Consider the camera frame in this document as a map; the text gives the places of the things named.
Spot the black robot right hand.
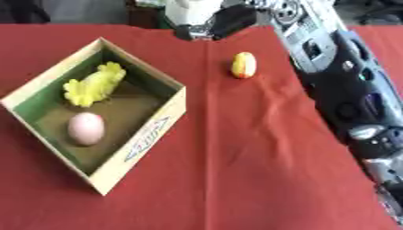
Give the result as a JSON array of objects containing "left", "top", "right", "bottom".
[{"left": 173, "top": 3, "right": 260, "bottom": 41}]

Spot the tan cardboard box green inside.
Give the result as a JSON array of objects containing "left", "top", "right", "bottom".
[{"left": 0, "top": 36, "right": 189, "bottom": 197}]

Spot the yellow and red toy fruit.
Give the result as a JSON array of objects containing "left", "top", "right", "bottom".
[{"left": 229, "top": 51, "right": 258, "bottom": 80}]

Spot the yellow leafy toy vegetable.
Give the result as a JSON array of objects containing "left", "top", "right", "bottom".
[{"left": 61, "top": 61, "right": 128, "bottom": 109}]

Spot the pink toy egg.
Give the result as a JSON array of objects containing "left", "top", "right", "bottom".
[{"left": 66, "top": 111, "right": 107, "bottom": 146}]

